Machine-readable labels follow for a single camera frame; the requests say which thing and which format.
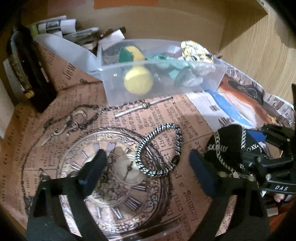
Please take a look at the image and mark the vintage newspaper print mat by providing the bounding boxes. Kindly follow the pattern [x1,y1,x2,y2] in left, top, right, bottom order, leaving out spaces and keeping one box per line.
[0,44,234,239]

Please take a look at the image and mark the clear plastic storage box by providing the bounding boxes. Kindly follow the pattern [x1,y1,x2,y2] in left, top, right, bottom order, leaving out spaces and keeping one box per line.
[97,39,227,105]

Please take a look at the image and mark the yellow foam ball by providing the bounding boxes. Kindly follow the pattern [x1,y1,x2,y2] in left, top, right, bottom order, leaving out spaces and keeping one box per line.
[124,66,153,96]

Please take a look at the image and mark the stack of rolled newspapers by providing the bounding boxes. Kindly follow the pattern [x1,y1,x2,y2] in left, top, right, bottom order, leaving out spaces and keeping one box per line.
[28,15,126,51]

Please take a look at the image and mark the green striped fabric scrunchie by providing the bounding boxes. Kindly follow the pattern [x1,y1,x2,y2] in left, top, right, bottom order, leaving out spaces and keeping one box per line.
[147,54,216,87]

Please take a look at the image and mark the orange sticky note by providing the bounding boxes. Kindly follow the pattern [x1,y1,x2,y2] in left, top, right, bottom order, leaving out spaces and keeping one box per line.
[93,0,159,9]

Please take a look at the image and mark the white patterned fabric scrunchie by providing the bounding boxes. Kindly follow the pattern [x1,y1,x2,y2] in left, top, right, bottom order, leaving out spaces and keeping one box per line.
[181,41,214,63]

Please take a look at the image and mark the person's right hand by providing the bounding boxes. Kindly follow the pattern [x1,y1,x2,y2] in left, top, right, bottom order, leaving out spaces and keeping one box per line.
[274,193,285,202]

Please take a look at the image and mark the black chain-print fabric scrunchie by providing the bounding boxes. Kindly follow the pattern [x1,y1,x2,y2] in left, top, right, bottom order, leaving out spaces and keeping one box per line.
[204,125,269,179]

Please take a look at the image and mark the green and yellow sponge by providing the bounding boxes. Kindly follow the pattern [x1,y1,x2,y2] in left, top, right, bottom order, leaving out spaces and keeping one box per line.
[118,46,145,63]

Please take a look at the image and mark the dark glass bottle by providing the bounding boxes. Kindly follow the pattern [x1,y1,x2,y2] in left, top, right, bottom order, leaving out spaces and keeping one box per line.
[6,25,57,113]

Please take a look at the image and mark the black and white braided cord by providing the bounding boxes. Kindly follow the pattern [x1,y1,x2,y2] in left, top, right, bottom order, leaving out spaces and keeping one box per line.
[135,122,185,178]

